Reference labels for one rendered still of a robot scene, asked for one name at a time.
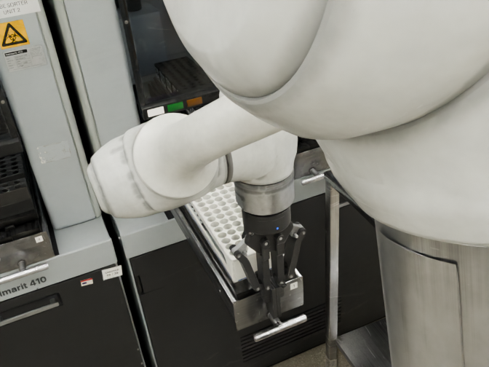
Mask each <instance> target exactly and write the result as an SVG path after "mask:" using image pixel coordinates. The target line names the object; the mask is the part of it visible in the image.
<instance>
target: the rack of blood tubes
mask: <svg viewBox="0 0 489 367"><path fill-rule="evenodd" d="M192 206H193V207H192ZM185 207H186V209H187V208H188V209H187V211H188V212H190V215H191V217H192V216H193V217H192V218H193V219H194V220H195V223H196V225H197V224H198V225H197V226H198V227H199V228H200V229H199V230H200V231H201V233H202V232H203V233H202V234H203V235H204V236H205V237H204V238H205V239H206V238H207V239H206V240H208V241H207V242H208V243H209V245H210V247H211V246H212V247H211V248H213V249H212V250H213V252H214V253H216V254H217V255H216V256H217V257H218V258H219V259H218V260H219V261H220V262H222V263H221V264H222V265H223V266H224V267H225V268H224V267H223V268H224V269H225V270H227V271H226V272H227V274H229V275H230V276H229V277H230V278H232V279H231V280H232V282H233V283H235V282H238V280H241V279H243V278H245V277H246V275H245V273H244V271H243V268H242V266H241V264H240V263H239V261H238V260H237V259H236V258H235V257H234V255H233V254H232V252H231V251H230V250H229V247H230V246H231V245H233V244H235V245H237V244H238V243H239V242H240V241H241V240H242V233H243V231H244V226H243V221H242V209H241V208H240V207H239V205H238V204H237V202H236V197H235V191H234V182H231V183H227V184H224V185H222V186H219V187H218V188H216V189H213V190H212V191H210V192H209V193H208V194H206V195H204V196H203V197H201V198H199V199H197V200H195V201H193V202H190V203H188V204H186V205H185ZM247 258H248V260H249V261H250V264H251V266H252V268H253V271H254V272H256V271H258V268H257V259H256V252H255V251H254V250H253V249H252V248H250V247H249V246H247Z"/></svg>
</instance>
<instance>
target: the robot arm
mask: <svg viewBox="0 0 489 367"><path fill-rule="evenodd" d="M163 2H164V5H165V6H166V9H167V12H168V14H169V16H170V19H171V21H172V24H173V26H174V28H175V30H176V32H177V34H178V36H179V38H180V40H181V41H182V43H183V45H184V46H185V48H186V49H187V50H188V52H189V53H190V55H191V56H192V57H193V58H194V60H195V61H196V62H197V63H198V64H199V65H200V66H201V67H202V68H203V70H204V72H205V73H206V75H208V77H209V78H210V80H211V81H212V82H213V83H214V85H215V86H216V87H217V88H218V89H219V90H220V93H219V99H217V100H214V101H213V102H212V103H209V104H207V105H206V106H204V107H202V108H200V109H199V110H197V111H195V112H193V113H192V114H189V115H185V114H179V113H168V114H162V115H159V116H157V117H155V118H153V119H152V120H150V121H148V122H145V123H143V124H141V125H138V126H136V127H133V128H131V129H129V130H128V131H127V132H126V133H125V134H124V135H120V136H119V137H117V138H114V139H112V140H111V141H109V142H108V143H106V144H105V145H104V146H102V147H101V148H100V149H99V150H97V152H96V153H95V154H94V155H93V156H92V157H91V160H90V163H89V165H88V167H87V175H88V177H89V179H90V183H91V184H92V188H93V190H94V192H95V195H96V197H97V199H98V202H99V205H100V207H101V210H102V211H104V212H105V213H108V214H111V215H112V216H113V217H115V218H142V217H146V216H152V215H154V214H157V213H161V212H165V211H168V210H172V209H175V208H179V207H180V206H183V205H186V204H188V203H190V202H193V201H195V200H197V199H199V198H201V197H203V196H204V195H206V194H208V193H209V192H210V191H212V190H213V189H216V188H218V187H219V186H222V185H224V184H228V183H231V182H234V191H235V197H236V202H237V204H238V205H239V207H240V208H241V209H242V221H243V226H244V231H243V233H242V240H241V241H240V242H239V243H238V244H237V245H235V244H233V245H231V246H230V247H229V250H230V251H231V252H232V254H233V255H234V257H235V258H236V259H237V260H238V261H239V263H240V264H241V266H242V268H243V271H244V273H245V275H246V277H247V280H248V282H249V284H250V285H251V286H252V288H253V290H254V291H255V292H259V291H261V298H262V299H263V300H264V302H265V303H266V308H267V310H268V311H269V313H270V314H271V316H272V317H273V318H274V319H275V318H278V317H281V316H282V311H281V299H280V298H281V297H283V296H284V294H285V291H284V288H285V287H286V286H287V283H286V282H285V281H286V279H292V278H293V277H294V274H295V268H296V264H297V260H298V254H299V250H300V247H301V241H302V240H303V238H304V236H305V235H306V230H305V229H304V227H303V226H302V225H301V224H300V223H299V222H295V223H294V224H293V223H292V221H291V212H290V206H291V204H292V203H293V200H294V198H295V190H294V168H293V165H294V159H295V155H296V153H297V146H298V136H299V137H302V138H308V139H315V140H316V141H317V143H318V144H319V146H320V147H321V149H322V150H323V152H324V154H325V159H326V160H327V163H328V165H329V166H330V169H331V171H332V173H333V175H334V177H335V178H336V179H337V181H338V182H339V184H340V185H342V187H343V188H344V189H345V191H346V192H347V193H348V194H349V196H350V197H351V198H352V199H353V200H354V201H355V202H356V203H357V204H358V206H360V207H361V209H363V210H364V211H365V212H366V214H368V215H369V216H371V217H372V218H374V219H375V230H376V237H377V243H378V255H379V262H380V268H381V280H382V287H383V299H384V306H385V312H386V324H387V331H388V337H389V349H390V355H391V367H489V0H163ZM286 239H287V244H286V248H285V250H284V243H285V241H286ZM247 246H249V247H250V248H252V249H253V250H254V251H255V252H256V259H257V268H258V278H257V277H256V276H255V273H254V271H253V268H252V266H251V264H250V261H249V260H248V258H247ZM269 252H271V269H272V276H273V277H270V269H269V259H270V253H269ZM283 254H284V258H283Z"/></svg>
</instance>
